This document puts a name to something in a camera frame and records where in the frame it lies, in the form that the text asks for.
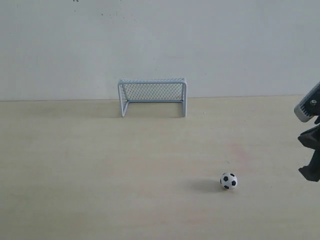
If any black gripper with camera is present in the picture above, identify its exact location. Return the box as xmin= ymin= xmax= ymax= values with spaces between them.
xmin=293 ymin=82 xmax=320 ymax=182

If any black and white mini football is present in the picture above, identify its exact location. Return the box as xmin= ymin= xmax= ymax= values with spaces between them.
xmin=220 ymin=172 xmax=238 ymax=190

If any small white toy goal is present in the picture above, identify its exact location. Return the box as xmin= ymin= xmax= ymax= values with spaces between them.
xmin=117 ymin=77 xmax=188 ymax=117

